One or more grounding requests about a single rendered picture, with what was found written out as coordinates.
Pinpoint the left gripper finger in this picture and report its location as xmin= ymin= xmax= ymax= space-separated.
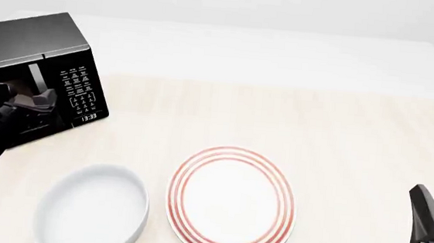
xmin=32 ymin=86 xmax=59 ymax=109

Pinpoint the white round bowl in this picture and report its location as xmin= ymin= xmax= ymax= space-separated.
xmin=31 ymin=158 xmax=154 ymax=243

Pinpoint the white plate with red rings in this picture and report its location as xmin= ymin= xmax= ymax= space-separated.
xmin=162 ymin=140 xmax=302 ymax=243

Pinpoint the black microwave oven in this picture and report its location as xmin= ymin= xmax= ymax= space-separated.
xmin=0 ymin=7 xmax=118 ymax=161

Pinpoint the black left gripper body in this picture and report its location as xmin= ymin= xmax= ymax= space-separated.
xmin=1 ymin=100 xmax=59 ymax=129

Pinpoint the grey microwave door handle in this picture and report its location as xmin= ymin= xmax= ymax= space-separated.
xmin=26 ymin=63 xmax=50 ymax=94

